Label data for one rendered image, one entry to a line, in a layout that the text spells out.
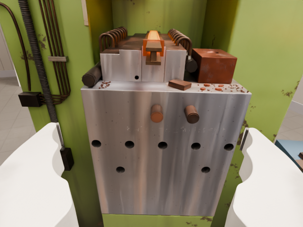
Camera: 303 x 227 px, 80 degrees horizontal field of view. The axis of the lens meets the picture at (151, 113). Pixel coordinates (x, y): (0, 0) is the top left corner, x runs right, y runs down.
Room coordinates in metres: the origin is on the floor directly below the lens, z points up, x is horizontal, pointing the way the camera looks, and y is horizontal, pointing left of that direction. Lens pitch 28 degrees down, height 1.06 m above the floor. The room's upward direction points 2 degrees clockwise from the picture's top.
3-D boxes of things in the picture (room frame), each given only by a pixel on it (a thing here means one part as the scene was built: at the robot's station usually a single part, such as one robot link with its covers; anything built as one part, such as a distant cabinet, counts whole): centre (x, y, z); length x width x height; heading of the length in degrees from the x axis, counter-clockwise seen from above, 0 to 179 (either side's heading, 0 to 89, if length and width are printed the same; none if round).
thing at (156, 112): (0.36, -0.01, 0.87); 0.04 x 0.03 x 0.03; 0
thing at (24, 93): (0.56, 0.41, 0.80); 0.06 x 0.03 x 0.04; 90
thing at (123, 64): (0.65, 0.03, 0.96); 0.42 x 0.20 x 0.09; 0
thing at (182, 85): (0.41, -0.06, 0.92); 0.04 x 0.03 x 0.01; 48
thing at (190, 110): (0.36, -0.09, 0.87); 0.04 x 0.03 x 0.03; 0
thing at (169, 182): (0.66, -0.03, 0.69); 0.56 x 0.38 x 0.45; 0
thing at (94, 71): (0.58, 0.14, 0.93); 0.40 x 0.03 x 0.03; 0
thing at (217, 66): (0.50, -0.15, 0.95); 0.12 x 0.09 x 0.07; 0
